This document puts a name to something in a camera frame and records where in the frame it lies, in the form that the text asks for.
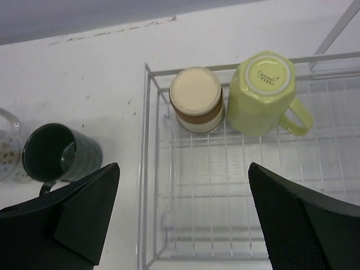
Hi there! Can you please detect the dark teal mug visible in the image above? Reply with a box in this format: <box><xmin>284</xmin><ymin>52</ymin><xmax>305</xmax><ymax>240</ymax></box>
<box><xmin>22</xmin><ymin>123</ymin><xmax>103</xmax><ymax>196</ymax></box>

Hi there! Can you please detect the flat white wire rack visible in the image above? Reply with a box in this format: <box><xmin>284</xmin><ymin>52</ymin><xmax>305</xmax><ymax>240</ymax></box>
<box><xmin>136</xmin><ymin>52</ymin><xmax>359</xmax><ymax>269</ymax></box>

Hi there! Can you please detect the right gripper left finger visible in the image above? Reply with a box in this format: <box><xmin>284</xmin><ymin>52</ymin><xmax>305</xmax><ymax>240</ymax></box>
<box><xmin>1</xmin><ymin>163</ymin><xmax>120</xmax><ymax>269</ymax></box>

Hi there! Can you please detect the tall white wire rack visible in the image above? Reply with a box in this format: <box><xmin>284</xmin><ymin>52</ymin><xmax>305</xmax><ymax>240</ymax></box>
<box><xmin>309</xmin><ymin>1</ymin><xmax>359</xmax><ymax>78</ymax></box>

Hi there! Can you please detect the light green mug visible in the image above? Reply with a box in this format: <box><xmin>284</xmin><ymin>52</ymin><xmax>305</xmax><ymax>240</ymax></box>
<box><xmin>227</xmin><ymin>51</ymin><xmax>313</xmax><ymax>137</ymax></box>

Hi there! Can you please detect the cream and brown cup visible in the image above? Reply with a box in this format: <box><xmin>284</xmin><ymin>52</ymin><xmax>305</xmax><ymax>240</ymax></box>
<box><xmin>169</xmin><ymin>67</ymin><xmax>225</xmax><ymax>134</ymax></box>

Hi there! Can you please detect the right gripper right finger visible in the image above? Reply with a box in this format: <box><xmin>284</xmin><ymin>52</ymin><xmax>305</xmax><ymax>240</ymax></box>
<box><xmin>248</xmin><ymin>163</ymin><xmax>359</xmax><ymax>269</ymax></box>

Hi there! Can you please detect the white floral mug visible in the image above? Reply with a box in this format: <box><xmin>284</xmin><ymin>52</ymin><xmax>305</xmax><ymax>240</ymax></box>
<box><xmin>1</xmin><ymin>108</ymin><xmax>28</xmax><ymax>183</ymax></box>

